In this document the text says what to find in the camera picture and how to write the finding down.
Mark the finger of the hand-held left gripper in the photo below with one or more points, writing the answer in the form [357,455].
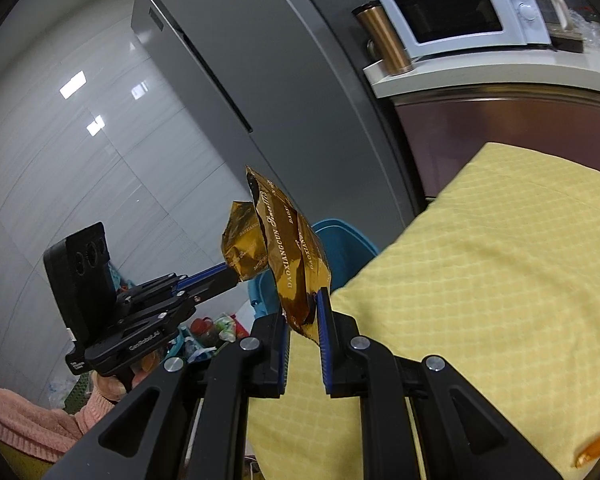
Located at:
[180,282]
[200,292]

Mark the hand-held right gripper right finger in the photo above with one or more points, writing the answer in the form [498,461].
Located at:
[324,340]

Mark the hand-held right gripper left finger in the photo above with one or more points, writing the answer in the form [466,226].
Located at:
[267,355]

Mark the golden snack wrapper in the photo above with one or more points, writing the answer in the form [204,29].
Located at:
[285,250]

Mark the blue trash bin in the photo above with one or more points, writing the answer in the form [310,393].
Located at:
[345,245]

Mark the person's left hand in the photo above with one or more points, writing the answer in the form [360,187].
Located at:
[147,366]

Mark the colourful plastic bag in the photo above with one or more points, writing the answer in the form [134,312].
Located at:
[215,332]

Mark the yellow patterned tablecloth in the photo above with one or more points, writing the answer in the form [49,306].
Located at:
[480,285]

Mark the grey double-door refrigerator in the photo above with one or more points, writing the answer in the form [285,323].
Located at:
[290,85]

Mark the maroon lower cabinets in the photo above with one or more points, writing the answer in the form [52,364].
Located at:
[480,125]

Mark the copper thermos mug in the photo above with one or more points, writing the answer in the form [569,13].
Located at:
[385,40]

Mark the white kitchen countertop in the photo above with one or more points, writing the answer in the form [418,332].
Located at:
[480,72]

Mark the white microwave oven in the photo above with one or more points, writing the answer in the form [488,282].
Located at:
[515,10]

